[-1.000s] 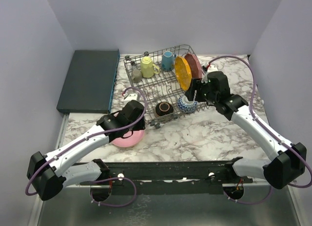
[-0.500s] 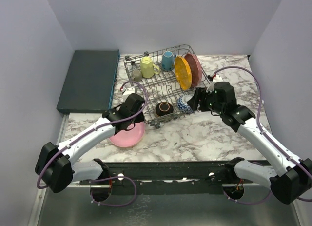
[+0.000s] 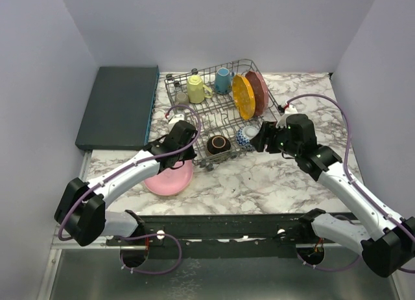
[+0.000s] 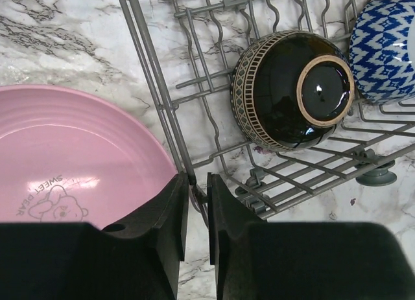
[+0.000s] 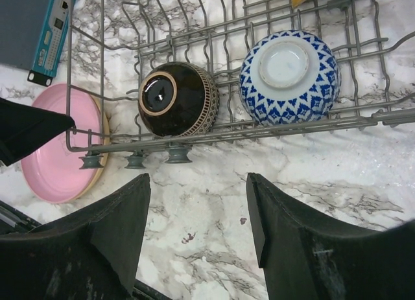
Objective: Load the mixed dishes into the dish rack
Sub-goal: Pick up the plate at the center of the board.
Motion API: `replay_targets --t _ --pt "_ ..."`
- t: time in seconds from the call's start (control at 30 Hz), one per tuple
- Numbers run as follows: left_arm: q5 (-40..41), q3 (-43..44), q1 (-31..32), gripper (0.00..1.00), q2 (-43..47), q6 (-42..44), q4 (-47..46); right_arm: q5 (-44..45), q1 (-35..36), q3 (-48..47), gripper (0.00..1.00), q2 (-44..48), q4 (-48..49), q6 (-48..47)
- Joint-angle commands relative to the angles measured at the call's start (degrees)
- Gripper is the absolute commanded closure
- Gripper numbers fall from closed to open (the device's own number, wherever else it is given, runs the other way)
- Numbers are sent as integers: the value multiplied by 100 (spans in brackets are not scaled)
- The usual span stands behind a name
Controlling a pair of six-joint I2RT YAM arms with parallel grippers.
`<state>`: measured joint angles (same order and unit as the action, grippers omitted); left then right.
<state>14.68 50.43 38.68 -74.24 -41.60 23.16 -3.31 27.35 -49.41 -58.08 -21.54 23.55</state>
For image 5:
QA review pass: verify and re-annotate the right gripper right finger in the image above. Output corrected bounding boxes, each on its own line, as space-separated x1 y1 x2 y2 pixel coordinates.
246 173 414 299

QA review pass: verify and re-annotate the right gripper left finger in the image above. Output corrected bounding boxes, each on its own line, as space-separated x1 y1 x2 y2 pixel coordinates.
1 174 151 299

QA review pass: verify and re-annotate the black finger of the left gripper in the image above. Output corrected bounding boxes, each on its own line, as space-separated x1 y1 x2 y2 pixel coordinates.
0 98 74 166

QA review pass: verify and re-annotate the pink plate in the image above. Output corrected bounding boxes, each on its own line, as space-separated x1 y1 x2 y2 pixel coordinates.
21 84 103 203

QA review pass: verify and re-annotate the grey wire dish rack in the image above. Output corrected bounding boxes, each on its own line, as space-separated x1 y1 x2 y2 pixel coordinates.
65 0 414 169

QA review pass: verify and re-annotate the brown beige bowl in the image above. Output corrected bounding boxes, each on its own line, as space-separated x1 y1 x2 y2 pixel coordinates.
138 62 220 137

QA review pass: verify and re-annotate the red patterned bowl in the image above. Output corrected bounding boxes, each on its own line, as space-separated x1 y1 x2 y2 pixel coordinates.
239 30 342 126

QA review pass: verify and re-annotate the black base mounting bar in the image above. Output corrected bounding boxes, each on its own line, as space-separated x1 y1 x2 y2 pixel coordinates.
1 201 169 300

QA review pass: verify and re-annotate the dark grey network switch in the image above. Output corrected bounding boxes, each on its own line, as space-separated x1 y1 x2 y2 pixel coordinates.
1 0 70 87

